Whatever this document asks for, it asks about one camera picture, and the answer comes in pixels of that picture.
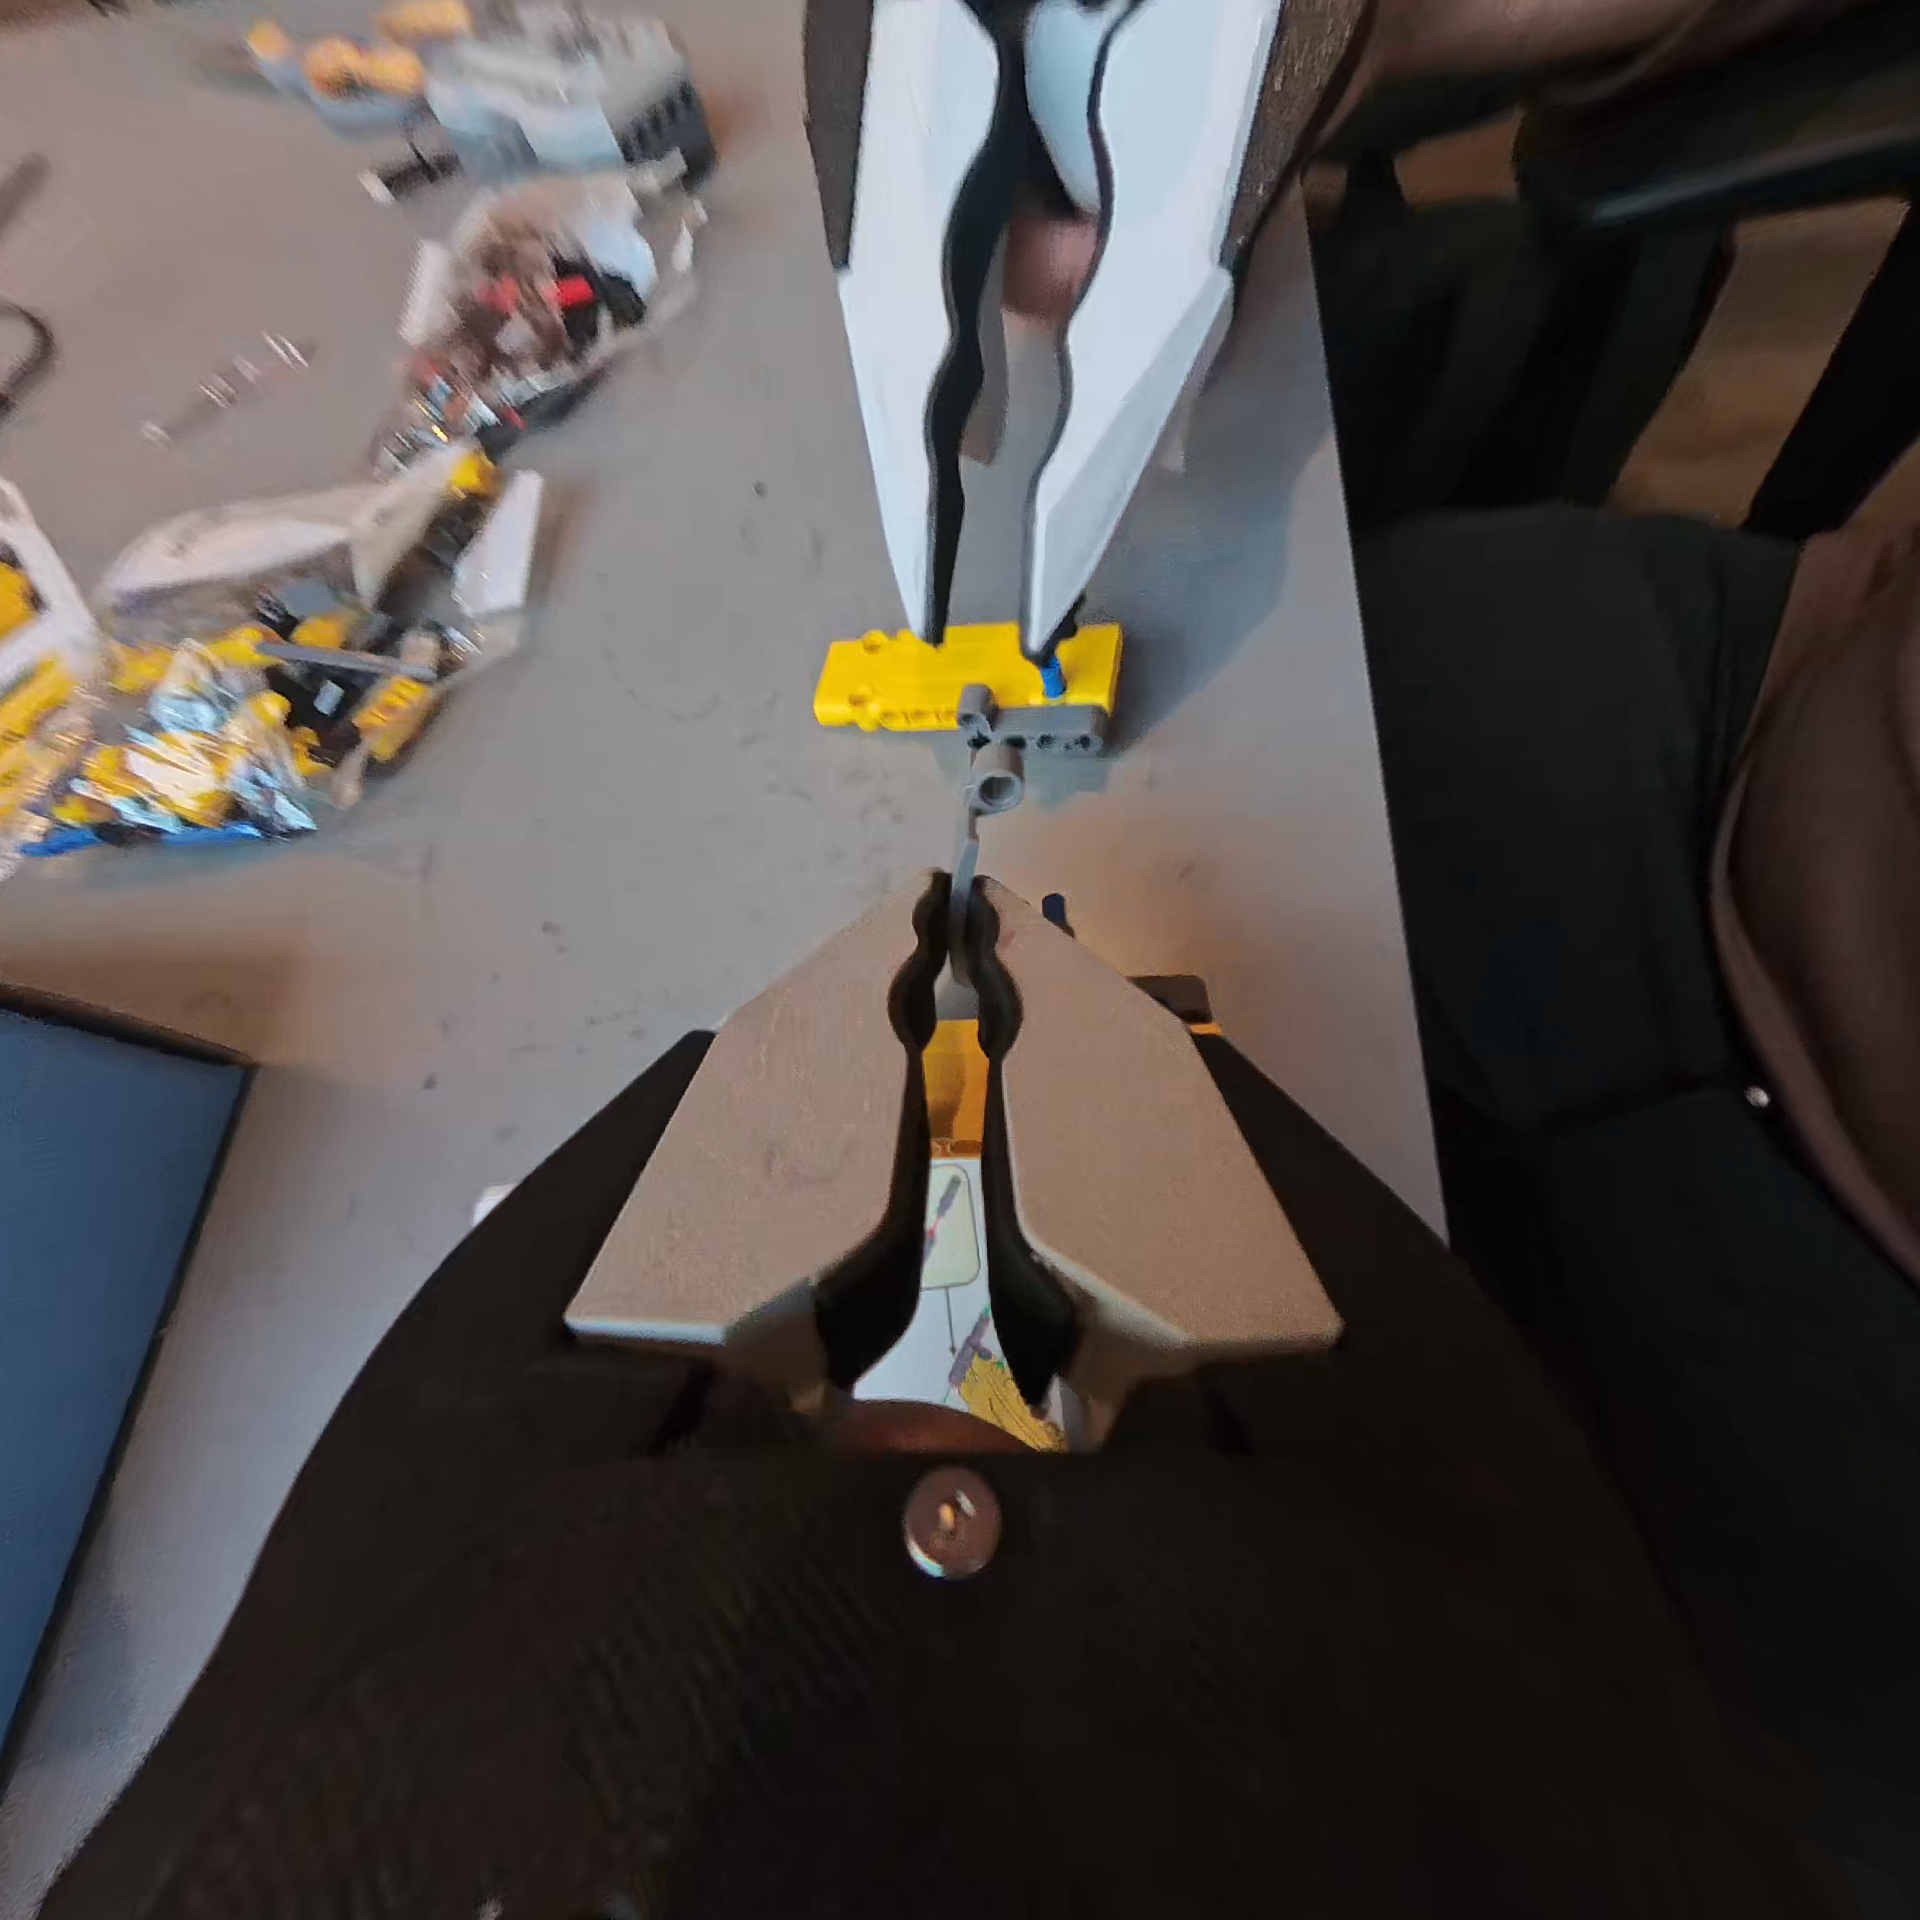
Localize small clear bag yellow parts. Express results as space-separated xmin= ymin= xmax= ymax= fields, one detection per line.
xmin=0 ymin=441 xmax=548 ymax=864

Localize person's right hand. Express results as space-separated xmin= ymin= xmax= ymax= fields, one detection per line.
xmin=1000 ymin=211 xmax=1107 ymax=328

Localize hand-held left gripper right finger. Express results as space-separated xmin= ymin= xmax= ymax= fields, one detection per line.
xmin=961 ymin=877 xmax=1344 ymax=1449

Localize grey motor hub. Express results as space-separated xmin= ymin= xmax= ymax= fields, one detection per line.
xmin=420 ymin=16 xmax=714 ymax=174

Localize blue handled scissors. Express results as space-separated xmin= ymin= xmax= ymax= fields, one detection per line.
xmin=248 ymin=0 xmax=474 ymax=98

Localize clear bag black red parts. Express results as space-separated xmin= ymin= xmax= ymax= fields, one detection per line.
xmin=376 ymin=181 xmax=707 ymax=467

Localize blue cardboard kit box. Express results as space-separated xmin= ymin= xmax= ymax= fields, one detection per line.
xmin=0 ymin=984 xmax=253 ymax=1771

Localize yellow panel with grey beam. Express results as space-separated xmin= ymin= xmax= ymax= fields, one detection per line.
xmin=815 ymin=621 xmax=1125 ymax=754

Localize person's brown sweater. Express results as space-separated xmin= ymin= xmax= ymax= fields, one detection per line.
xmin=1711 ymin=450 xmax=1920 ymax=1278

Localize black office chair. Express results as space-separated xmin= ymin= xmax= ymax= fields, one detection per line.
xmin=1306 ymin=0 xmax=1920 ymax=540

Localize yellow panel with curved grey panel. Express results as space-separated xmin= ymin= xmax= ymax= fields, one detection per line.
xmin=920 ymin=748 xmax=1221 ymax=1162

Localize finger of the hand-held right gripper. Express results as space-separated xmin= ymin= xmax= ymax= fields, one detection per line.
xmin=832 ymin=0 xmax=1040 ymax=649
xmin=1020 ymin=0 xmax=1287 ymax=662

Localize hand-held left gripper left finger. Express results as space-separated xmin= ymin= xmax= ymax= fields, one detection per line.
xmin=567 ymin=884 xmax=952 ymax=1403

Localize grey desk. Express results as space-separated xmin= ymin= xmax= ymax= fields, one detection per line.
xmin=0 ymin=0 xmax=1449 ymax=1877

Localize clear handled screwdriver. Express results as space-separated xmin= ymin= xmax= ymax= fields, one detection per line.
xmin=141 ymin=334 xmax=309 ymax=449

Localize open instruction booklet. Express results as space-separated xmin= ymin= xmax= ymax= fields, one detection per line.
xmin=471 ymin=1153 xmax=1074 ymax=1449

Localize sticker sheet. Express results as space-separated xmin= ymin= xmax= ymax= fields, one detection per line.
xmin=0 ymin=480 xmax=99 ymax=842

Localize black usb cable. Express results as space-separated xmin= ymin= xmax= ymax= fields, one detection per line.
xmin=0 ymin=299 xmax=59 ymax=425

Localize person's black trousers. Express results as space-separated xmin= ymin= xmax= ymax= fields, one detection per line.
xmin=1359 ymin=509 xmax=1920 ymax=1920

